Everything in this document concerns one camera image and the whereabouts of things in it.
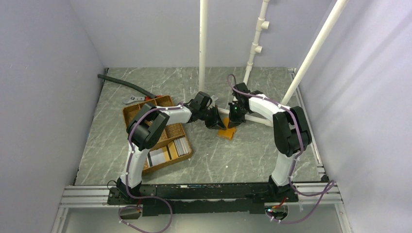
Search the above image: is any red handled adjustable wrench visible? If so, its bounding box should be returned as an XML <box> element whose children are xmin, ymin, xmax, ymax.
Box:
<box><xmin>123</xmin><ymin>95</ymin><xmax>162</xmax><ymax>105</ymax></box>

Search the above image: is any black foam hose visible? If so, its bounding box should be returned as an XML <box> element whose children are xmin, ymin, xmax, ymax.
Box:
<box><xmin>98</xmin><ymin>73</ymin><xmax>157</xmax><ymax>100</ymax></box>

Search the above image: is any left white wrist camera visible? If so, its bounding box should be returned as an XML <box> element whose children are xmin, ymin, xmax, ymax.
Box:
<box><xmin>210</xmin><ymin>95</ymin><xmax>219</xmax><ymax>104</ymax></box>

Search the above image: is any stack of credit cards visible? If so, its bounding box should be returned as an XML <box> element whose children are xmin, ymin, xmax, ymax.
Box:
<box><xmin>173</xmin><ymin>137</ymin><xmax>190</xmax><ymax>157</ymax></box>

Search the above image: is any white PVC pipe frame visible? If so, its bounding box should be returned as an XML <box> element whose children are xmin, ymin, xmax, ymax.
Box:
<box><xmin>197</xmin><ymin>0</ymin><xmax>350</xmax><ymax>128</ymax></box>

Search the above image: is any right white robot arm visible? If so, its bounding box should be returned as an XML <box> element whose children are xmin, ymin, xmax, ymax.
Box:
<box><xmin>228</xmin><ymin>83</ymin><xmax>312</xmax><ymax>201</ymax></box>

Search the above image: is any aluminium frame rail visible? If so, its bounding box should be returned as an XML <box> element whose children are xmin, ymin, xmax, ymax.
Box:
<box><xmin>51</xmin><ymin>185</ymin><xmax>109</xmax><ymax>233</ymax></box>

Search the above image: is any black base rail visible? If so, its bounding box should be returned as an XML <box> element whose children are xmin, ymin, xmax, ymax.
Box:
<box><xmin>107</xmin><ymin>182</ymin><xmax>298</xmax><ymax>216</ymax></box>

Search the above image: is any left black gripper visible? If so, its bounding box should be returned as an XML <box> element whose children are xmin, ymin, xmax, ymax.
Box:
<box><xmin>199</xmin><ymin>106</ymin><xmax>226</xmax><ymax>131</ymax></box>

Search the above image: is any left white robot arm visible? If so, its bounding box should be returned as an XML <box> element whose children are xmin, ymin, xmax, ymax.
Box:
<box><xmin>116</xmin><ymin>91</ymin><xmax>226</xmax><ymax>204</ymax></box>

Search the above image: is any orange leather card holder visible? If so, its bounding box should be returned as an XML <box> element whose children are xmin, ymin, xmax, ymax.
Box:
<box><xmin>217</xmin><ymin>117</ymin><xmax>236</xmax><ymax>140</ymax></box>

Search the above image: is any woven brown divided tray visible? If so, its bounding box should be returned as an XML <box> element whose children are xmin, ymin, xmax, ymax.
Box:
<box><xmin>122</xmin><ymin>96</ymin><xmax>192</xmax><ymax>175</ymax></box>

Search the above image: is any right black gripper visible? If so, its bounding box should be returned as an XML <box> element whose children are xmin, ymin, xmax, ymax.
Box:
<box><xmin>228</xmin><ymin>105</ymin><xmax>248</xmax><ymax>132</ymax></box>

